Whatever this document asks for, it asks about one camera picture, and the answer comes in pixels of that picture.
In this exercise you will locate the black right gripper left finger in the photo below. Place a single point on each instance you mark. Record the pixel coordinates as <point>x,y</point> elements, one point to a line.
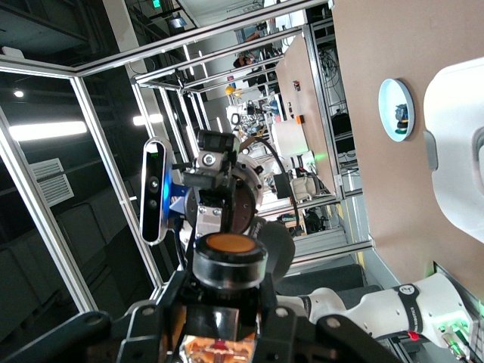
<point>143,332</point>

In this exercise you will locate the aluminium cage frame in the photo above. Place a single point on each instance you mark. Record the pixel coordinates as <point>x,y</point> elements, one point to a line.
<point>38,65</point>

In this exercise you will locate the yellow ball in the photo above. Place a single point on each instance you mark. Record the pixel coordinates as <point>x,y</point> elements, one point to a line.
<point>230,90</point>

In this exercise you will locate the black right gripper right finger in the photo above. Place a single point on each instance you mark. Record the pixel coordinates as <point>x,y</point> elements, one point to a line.
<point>287,340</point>

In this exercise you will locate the background person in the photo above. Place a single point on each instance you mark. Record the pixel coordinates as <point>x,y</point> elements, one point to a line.
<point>242,62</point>

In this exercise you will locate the small orange box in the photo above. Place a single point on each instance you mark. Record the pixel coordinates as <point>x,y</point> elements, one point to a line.
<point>300,120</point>

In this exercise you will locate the background wooden table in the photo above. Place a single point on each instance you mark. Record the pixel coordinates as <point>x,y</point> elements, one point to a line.
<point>302,94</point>

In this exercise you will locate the white lidded lunch box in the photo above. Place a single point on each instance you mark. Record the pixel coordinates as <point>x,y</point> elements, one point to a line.
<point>453,189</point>

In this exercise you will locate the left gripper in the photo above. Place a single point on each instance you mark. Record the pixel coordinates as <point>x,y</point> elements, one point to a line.
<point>211,189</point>

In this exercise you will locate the white vent grille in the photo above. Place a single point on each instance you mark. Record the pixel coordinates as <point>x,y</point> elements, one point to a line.
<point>53,181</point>

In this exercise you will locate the light blue round plate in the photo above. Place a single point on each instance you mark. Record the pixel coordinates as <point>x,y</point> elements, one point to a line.
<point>389,106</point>

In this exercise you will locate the ceiling light panel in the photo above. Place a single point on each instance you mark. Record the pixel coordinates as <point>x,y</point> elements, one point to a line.
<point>147,119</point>
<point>45,130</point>

